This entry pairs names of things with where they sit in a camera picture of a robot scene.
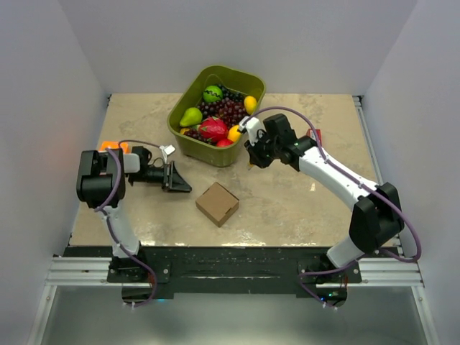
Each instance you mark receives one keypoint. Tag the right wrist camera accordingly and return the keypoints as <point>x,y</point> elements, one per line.
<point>253,127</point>

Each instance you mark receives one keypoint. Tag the brown cardboard express box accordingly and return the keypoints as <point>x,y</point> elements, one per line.
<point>217,204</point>

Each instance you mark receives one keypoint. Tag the red rectangular carton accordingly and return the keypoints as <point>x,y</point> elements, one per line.
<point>315,134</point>

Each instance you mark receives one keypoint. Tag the purple grape bunch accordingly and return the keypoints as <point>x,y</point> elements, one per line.
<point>230,112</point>

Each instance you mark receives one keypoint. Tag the dark black grape bunch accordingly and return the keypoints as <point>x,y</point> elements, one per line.
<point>230,94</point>

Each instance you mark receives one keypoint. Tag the red apple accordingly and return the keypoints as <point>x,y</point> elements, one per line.
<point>224,143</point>

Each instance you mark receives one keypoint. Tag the green pear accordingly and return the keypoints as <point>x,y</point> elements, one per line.
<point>191,117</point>

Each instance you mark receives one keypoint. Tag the orange plastic box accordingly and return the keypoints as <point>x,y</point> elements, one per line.
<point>112,145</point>

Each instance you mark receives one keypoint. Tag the olive green plastic basin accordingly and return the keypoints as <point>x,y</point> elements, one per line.
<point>236,80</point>

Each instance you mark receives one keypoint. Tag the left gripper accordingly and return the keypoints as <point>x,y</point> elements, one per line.
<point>172,179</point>

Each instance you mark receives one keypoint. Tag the yellow lemon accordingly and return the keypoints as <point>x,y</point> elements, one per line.
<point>250,104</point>

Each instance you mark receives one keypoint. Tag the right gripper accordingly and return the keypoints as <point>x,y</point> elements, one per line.
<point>255,157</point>

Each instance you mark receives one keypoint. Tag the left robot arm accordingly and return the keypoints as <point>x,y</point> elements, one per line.
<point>101,185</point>

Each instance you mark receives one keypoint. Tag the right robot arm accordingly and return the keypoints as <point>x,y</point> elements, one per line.
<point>375,209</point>

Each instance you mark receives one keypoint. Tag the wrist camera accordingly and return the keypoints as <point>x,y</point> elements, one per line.
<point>253,127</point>
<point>166,151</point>

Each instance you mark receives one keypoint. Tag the orange yellow mango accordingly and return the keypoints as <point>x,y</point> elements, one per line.
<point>234,134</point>

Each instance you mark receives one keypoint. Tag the green striped ball fruit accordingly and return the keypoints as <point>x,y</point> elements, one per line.
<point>212,94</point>

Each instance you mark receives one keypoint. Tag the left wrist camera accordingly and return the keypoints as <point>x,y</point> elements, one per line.
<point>166,151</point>

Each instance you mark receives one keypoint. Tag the red dragon fruit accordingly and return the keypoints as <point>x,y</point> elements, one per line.
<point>213,129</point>

